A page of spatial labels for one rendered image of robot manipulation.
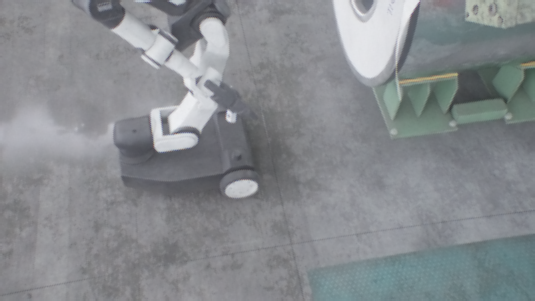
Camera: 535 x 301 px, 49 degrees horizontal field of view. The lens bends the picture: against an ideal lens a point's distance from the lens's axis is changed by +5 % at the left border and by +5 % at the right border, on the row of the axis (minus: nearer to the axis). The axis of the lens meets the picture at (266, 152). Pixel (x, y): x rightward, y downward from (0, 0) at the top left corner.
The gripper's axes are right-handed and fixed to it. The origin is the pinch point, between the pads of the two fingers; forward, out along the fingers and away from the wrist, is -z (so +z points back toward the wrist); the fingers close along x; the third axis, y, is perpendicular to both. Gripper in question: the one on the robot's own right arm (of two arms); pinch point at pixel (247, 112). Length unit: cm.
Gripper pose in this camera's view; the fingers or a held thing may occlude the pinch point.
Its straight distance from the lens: 242.8
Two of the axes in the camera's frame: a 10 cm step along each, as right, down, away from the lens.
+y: 5.7, -8.2, -0.3
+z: -6.7, -4.5, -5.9
